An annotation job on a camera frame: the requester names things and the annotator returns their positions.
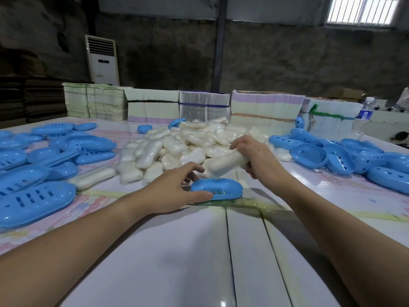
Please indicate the silver sheet bundle, blue band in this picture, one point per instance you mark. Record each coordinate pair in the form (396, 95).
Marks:
(204, 107)

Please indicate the person's left forearm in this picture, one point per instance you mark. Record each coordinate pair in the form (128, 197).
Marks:
(64, 255)

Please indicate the blue slotted plastic base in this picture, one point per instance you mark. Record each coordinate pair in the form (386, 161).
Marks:
(230, 187)

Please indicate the clear water bottle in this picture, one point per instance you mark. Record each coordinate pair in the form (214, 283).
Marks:
(363, 116)

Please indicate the stack of greenish paper sheets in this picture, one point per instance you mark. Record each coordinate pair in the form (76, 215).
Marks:
(96, 102)

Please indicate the white workshop machine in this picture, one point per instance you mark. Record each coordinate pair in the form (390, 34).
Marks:
(389, 127)

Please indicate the person's right hand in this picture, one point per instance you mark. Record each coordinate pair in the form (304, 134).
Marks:
(265, 166)

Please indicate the dark metal pillar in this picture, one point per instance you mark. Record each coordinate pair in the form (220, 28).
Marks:
(89, 14)
(220, 44)

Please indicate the clear plastic bag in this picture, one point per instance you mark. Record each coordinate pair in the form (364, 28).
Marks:
(249, 205)

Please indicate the person's right forearm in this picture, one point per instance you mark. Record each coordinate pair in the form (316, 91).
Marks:
(351, 246)

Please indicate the white plastic bag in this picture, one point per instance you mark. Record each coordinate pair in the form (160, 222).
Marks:
(404, 98)

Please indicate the blue oval plastic lid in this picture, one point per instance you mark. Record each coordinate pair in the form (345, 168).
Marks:
(176, 123)
(299, 123)
(144, 129)

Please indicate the barred window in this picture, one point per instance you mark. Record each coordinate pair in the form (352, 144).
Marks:
(362, 11)

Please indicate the pile of blue slotted lids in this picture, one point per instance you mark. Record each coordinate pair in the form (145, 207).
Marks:
(38, 175)

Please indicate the white sheet stack, green mark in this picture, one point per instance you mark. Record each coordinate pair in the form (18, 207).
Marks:
(330, 123)

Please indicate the pile of blue plastic lids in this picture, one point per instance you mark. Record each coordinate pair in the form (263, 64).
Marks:
(351, 156)

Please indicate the person's left hand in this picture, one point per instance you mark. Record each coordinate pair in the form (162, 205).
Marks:
(163, 195)

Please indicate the white carton stack, pink stripe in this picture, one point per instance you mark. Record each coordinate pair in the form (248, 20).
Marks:
(265, 108)

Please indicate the row of stacked flat cartons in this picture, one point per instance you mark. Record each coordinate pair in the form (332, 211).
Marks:
(153, 110)

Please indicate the pile of white soaps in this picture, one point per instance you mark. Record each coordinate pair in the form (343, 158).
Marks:
(179, 140)

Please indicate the soap bar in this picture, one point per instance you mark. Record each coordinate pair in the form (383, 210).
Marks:
(223, 164)

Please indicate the white standing air conditioner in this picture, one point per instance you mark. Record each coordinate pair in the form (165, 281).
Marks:
(103, 60)

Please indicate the brown cardboard box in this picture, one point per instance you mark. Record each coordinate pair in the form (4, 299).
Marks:
(345, 94)

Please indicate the stacks of brown cardboard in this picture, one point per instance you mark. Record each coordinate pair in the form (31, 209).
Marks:
(28, 99)

